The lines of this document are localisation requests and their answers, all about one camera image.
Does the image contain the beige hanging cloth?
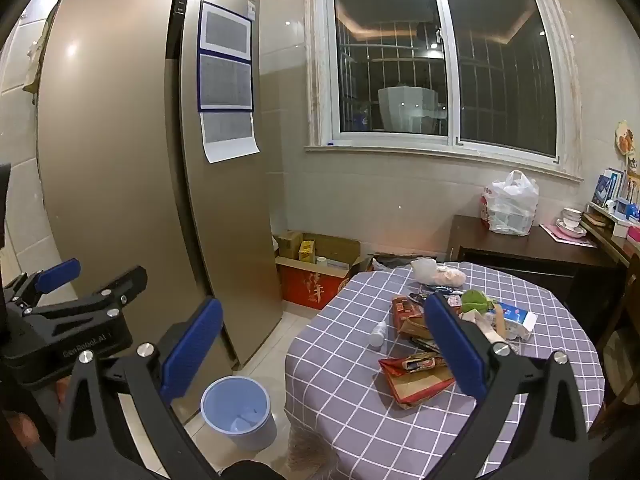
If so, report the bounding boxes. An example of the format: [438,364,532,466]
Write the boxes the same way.
[22,35,51,96]

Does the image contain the white framed sliding window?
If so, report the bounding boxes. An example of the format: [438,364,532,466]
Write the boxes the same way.
[304,0,586,181]

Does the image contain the stacked white bowls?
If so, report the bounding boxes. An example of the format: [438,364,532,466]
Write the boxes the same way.
[556,207,588,238]

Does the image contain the red orange snack wrapper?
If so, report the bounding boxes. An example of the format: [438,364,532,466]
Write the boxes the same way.
[378,352,457,411]

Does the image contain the red printed cardboard box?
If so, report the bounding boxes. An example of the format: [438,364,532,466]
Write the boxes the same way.
[275,232,373,311]

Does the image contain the brown red snack packet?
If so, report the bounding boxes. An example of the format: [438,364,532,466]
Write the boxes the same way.
[391,296,436,343]

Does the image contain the small brown cardboard box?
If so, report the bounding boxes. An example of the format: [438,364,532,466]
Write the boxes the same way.
[272,230,304,261]

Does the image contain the large blue framed paper sheet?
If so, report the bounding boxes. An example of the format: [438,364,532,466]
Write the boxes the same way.
[198,52,255,112]

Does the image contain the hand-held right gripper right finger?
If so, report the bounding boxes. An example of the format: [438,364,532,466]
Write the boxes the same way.
[422,292,591,480]

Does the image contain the brown printed cardboard box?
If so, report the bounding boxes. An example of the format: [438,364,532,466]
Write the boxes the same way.
[367,252,443,273]

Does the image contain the champagne gold refrigerator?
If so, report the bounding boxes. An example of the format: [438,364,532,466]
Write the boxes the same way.
[37,0,281,428]

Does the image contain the dark wooden cabinet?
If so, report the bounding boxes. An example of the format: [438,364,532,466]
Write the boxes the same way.
[445,215,621,331]

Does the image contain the white plastic shopping bag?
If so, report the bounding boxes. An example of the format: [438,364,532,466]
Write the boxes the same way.
[481,170,541,237]

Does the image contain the paper fan wall decoration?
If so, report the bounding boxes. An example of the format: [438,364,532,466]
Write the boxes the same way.
[615,120,637,153]

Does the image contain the beige paper scrap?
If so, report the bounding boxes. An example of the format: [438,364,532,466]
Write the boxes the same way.
[460,310,513,356]

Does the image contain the dark foil wrapper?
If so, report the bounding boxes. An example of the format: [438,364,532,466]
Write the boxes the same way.
[407,286,463,306]

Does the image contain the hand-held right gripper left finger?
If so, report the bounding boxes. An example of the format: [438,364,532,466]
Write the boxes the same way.
[54,297,224,480]

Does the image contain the white blue tissue packet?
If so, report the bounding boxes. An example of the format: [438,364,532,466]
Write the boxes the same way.
[482,302,538,341]

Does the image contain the dark wooden chair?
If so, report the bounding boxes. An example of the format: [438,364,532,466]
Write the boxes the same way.
[587,265,640,436]

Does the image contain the green wrapper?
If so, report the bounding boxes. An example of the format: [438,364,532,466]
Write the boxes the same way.
[461,289,501,316]

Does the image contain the row of books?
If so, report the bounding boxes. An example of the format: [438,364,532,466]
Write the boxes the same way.
[595,167,640,211]

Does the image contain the dark wooden shelf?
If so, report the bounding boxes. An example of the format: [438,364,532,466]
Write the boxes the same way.
[580,210,640,311]

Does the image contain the purple checked tablecloth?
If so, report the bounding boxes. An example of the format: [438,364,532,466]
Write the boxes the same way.
[284,261,606,480]

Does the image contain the pink placemat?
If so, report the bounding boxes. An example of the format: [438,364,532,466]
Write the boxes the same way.
[540,222,598,248]

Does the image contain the small blue framed paper sheet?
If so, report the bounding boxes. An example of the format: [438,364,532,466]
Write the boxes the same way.
[198,1,252,56]

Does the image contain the blue plastic waste bin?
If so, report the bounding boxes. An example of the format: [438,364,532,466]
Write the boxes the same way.
[200,375,277,452]

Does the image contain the white printed paper sheet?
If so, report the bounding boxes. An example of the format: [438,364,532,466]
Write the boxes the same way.
[200,111,261,164]

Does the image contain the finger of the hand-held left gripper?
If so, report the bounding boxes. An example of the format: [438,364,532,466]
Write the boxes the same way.
[20,266,149,333]
[0,258,82,318]

